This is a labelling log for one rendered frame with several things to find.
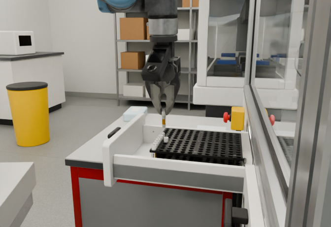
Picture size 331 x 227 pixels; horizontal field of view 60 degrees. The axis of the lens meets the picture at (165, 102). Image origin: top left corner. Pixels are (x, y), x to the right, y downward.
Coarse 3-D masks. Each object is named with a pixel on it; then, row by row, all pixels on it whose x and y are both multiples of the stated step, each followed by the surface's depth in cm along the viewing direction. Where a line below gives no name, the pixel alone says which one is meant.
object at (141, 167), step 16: (144, 128) 91; (160, 128) 90; (176, 128) 89; (192, 128) 89; (144, 144) 91; (128, 160) 68; (144, 160) 67; (160, 160) 66; (176, 160) 66; (128, 176) 69; (144, 176) 68; (160, 176) 67; (176, 176) 66; (192, 176) 65; (208, 176) 64; (224, 176) 63; (240, 176) 63; (240, 192) 63
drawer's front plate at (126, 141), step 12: (132, 120) 85; (144, 120) 93; (120, 132) 74; (132, 132) 82; (108, 144) 67; (120, 144) 73; (132, 144) 83; (108, 156) 67; (108, 168) 68; (108, 180) 68
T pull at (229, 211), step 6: (228, 198) 48; (228, 204) 46; (228, 210) 44; (234, 210) 44; (240, 210) 44; (246, 210) 44; (228, 216) 43; (234, 216) 43; (240, 216) 43; (246, 216) 43; (228, 222) 42; (234, 222) 43; (240, 222) 43; (246, 222) 43
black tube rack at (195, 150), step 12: (168, 132) 83; (180, 132) 83; (192, 132) 84; (204, 132) 83; (216, 132) 83; (228, 132) 83; (168, 144) 74; (180, 144) 74; (192, 144) 75; (204, 144) 74; (216, 144) 75; (228, 144) 74; (240, 144) 74; (168, 156) 74; (180, 156) 74; (192, 156) 68; (204, 156) 68; (216, 156) 67; (228, 156) 67; (240, 156) 67
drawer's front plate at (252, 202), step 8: (248, 168) 55; (248, 176) 52; (248, 184) 49; (256, 184) 49; (248, 192) 47; (256, 192) 46; (248, 200) 45; (256, 200) 44; (248, 208) 44; (256, 208) 42; (248, 216) 43; (256, 216) 40; (248, 224) 42; (256, 224) 39; (264, 224) 39
